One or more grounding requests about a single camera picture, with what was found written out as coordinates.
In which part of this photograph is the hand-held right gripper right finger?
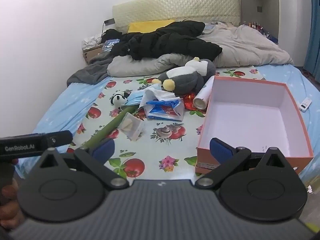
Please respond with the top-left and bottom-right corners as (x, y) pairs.
(195, 137), (288, 190)

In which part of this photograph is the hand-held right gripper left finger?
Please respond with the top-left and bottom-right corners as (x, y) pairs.
(37, 138), (129, 190)

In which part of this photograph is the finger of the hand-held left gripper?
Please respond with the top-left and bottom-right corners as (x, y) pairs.
(48, 130), (73, 147)

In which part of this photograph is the orange cardboard box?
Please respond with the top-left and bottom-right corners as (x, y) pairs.
(195, 75), (314, 175)

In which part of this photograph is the small panda plush toy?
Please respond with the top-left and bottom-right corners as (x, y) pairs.
(109, 93), (129, 108)

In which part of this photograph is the red foil wrapper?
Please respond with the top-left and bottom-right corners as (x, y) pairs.
(182, 92), (200, 110)

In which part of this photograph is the blue face mask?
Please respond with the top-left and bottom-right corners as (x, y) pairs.
(121, 84), (162, 105)

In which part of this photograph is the blue white plastic packet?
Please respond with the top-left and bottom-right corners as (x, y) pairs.
(145, 97), (185, 122)

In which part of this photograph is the white tissue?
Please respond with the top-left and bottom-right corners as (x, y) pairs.
(139, 87), (175, 108)

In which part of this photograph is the person's left hand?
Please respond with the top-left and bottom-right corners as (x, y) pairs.
(0, 158), (25, 230)

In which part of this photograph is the green plush toothbrush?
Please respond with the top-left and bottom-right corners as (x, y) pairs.
(85, 104), (139, 148)

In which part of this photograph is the light blue bed sheet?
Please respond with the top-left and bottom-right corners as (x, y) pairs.
(15, 64), (320, 180)

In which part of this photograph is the fruit printed mat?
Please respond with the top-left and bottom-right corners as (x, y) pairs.
(66, 66), (265, 180)

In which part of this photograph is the white cylindrical bottle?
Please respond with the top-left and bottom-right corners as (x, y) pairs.
(192, 76), (215, 110)

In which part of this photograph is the dark grey blanket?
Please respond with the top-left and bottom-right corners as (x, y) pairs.
(66, 52), (118, 87)

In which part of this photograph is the grey penguin plush toy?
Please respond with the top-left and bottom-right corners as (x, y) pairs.
(152, 57), (217, 98)

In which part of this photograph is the brown bedside box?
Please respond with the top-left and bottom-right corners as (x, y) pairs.
(82, 44), (104, 64)

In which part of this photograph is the white remote control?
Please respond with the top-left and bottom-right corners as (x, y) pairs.
(299, 98), (313, 112)

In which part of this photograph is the white crumpled cloth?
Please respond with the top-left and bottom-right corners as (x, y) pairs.
(82, 33), (103, 50)

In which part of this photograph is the light grey duvet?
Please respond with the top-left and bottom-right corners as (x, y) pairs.
(107, 22), (294, 78)

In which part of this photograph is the black garment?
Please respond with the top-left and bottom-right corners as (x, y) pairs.
(101, 29), (128, 43)

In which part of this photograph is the black puffer jacket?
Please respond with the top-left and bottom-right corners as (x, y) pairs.
(110, 20), (223, 61)

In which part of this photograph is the light patterned pillow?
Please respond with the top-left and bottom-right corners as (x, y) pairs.
(202, 22), (227, 34)

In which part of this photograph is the row of small bottles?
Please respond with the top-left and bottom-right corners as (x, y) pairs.
(246, 21), (269, 34)

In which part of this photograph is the yellow pillow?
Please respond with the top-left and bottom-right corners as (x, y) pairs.
(128, 19), (175, 33)

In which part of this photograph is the blue curtain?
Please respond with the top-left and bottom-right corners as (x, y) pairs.
(302, 0), (320, 77)

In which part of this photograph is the beige quilted headboard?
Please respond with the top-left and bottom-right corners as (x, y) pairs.
(112, 0), (240, 33)

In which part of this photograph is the white built-in cabinet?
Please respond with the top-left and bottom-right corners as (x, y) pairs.
(239, 0), (310, 39)

